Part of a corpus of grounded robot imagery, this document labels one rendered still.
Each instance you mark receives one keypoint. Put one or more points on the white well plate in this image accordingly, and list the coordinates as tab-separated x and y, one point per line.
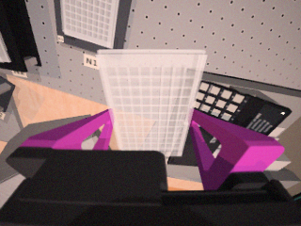
4	57
91	20
149	110

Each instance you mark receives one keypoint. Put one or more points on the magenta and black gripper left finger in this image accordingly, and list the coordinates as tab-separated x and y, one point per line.
71	135

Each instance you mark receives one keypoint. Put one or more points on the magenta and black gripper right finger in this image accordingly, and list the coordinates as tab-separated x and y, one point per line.
242	150

